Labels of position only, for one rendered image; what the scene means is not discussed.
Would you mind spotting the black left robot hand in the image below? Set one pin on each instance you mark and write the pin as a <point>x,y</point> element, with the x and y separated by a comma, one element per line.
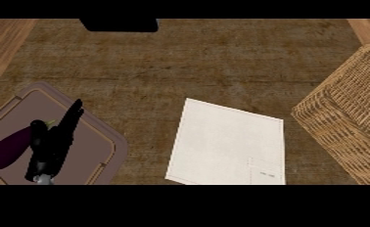
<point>55,143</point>

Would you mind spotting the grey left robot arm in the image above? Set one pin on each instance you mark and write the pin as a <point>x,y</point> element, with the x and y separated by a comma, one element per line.
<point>44,180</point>

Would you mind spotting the mauve placemat with tan border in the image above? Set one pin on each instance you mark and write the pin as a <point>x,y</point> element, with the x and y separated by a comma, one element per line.
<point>92,152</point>

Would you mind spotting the wicker basket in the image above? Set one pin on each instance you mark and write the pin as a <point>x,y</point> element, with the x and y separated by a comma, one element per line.
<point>340,116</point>

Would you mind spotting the purple eggplant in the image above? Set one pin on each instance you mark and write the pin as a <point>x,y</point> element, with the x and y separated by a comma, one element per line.
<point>14,146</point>

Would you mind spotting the black appliance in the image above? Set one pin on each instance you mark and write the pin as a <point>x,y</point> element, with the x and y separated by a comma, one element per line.
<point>121,24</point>

